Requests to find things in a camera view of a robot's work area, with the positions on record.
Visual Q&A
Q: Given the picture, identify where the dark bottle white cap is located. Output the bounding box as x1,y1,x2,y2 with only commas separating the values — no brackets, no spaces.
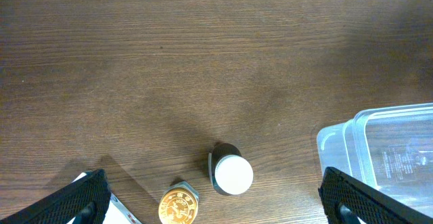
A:
208,143,254,196

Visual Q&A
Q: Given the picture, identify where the gold lid small jar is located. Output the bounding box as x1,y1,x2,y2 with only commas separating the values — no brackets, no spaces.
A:
158,181,199,224

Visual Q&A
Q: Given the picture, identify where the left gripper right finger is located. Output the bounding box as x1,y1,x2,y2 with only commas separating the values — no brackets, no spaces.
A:
318,166,432,224

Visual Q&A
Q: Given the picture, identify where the white Panadol box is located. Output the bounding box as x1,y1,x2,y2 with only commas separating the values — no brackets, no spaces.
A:
66,171,143,224

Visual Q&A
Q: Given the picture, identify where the clear plastic container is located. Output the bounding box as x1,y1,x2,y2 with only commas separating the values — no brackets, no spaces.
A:
317,103,432,217

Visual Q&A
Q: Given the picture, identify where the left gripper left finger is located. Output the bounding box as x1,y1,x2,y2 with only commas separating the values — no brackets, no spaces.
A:
1,169,111,224

